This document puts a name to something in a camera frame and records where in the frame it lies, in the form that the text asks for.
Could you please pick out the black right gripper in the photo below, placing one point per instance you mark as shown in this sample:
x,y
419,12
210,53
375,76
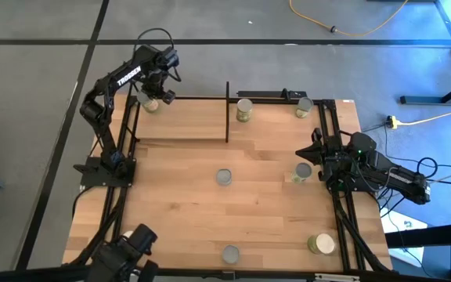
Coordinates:
x,y
329,154

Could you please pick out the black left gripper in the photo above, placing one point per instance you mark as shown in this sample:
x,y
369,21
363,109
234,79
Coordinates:
x,y
156,80

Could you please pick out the mixed veggies label can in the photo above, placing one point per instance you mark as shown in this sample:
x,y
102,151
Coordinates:
x,y
301,172

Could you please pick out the green label tall can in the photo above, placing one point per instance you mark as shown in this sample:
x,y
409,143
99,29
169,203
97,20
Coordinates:
x,y
304,107

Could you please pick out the green pears label can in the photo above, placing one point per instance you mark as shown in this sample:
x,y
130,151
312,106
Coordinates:
x,y
244,110

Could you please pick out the chicken soup label can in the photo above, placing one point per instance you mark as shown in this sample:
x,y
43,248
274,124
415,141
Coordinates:
x,y
322,244

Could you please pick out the blue can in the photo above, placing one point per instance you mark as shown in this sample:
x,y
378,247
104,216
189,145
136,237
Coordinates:
x,y
224,177

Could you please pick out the yellow pineapple rings can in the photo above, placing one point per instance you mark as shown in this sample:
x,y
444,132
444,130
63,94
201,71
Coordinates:
x,y
230,254

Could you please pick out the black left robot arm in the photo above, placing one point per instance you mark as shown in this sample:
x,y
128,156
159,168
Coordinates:
x,y
127,76

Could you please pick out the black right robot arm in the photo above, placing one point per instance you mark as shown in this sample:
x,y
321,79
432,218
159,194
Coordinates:
x,y
397,176

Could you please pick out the black bar behind table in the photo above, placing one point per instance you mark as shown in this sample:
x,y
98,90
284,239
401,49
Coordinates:
x,y
268,94

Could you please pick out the yellow power plug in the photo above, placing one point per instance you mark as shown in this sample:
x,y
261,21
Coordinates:
x,y
392,122

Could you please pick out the white box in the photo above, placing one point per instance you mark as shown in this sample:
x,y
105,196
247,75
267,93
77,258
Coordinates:
x,y
395,225

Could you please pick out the black floor beam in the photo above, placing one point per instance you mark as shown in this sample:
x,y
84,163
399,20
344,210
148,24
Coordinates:
x,y
433,235

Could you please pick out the black aluminium table frame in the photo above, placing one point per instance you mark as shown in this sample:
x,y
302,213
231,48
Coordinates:
x,y
329,117

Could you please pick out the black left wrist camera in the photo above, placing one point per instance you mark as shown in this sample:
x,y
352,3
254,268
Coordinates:
x,y
169,58

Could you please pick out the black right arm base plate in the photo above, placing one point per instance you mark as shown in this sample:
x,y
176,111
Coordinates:
x,y
333,188

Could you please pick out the black shelf frame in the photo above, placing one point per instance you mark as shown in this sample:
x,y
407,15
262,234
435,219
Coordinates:
x,y
227,113

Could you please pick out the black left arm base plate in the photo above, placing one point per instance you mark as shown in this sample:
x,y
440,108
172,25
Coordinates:
x,y
92,178

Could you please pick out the black steel desk frame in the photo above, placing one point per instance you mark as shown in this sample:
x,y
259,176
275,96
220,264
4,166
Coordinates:
x,y
425,100

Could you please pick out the silver frame bracket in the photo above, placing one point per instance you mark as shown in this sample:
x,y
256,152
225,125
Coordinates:
x,y
337,277

